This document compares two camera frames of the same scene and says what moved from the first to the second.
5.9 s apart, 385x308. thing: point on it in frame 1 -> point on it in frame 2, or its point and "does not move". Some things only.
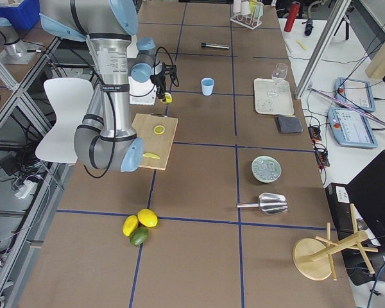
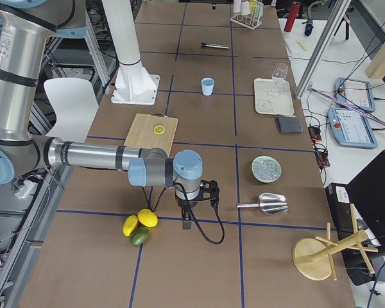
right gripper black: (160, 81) -> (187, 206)
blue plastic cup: (207, 85) does not move
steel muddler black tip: (226, 47) does not move
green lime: (138, 236) does not move
